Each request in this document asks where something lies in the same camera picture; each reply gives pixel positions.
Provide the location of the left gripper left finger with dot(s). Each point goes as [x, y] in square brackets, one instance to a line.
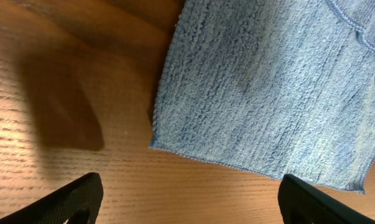
[77, 202]

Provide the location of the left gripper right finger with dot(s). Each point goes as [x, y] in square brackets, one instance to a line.
[299, 202]

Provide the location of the blue cloth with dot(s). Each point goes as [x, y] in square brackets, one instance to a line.
[274, 88]

